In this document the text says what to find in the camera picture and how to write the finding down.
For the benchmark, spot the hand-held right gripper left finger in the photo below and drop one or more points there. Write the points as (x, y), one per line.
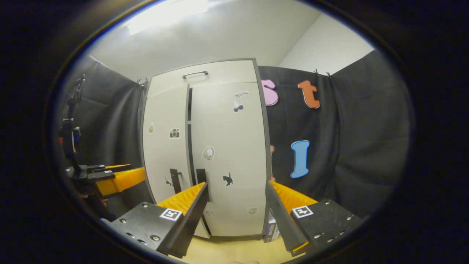
(192, 220)

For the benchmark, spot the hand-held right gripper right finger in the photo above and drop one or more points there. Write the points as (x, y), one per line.
(282, 220)

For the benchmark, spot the white shoe cabinet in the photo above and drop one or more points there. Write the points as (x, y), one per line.
(268, 128)

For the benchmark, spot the blue white box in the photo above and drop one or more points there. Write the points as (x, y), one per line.
(271, 229)

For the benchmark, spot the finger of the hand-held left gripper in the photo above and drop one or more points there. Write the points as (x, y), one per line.
(102, 175)
(106, 168)

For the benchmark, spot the black backdrop cloth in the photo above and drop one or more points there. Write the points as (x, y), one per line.
(359, 146)
(110, 121)

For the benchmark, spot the white shoe cabinet door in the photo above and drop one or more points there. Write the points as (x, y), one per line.
(231, 139)
(165, 110)

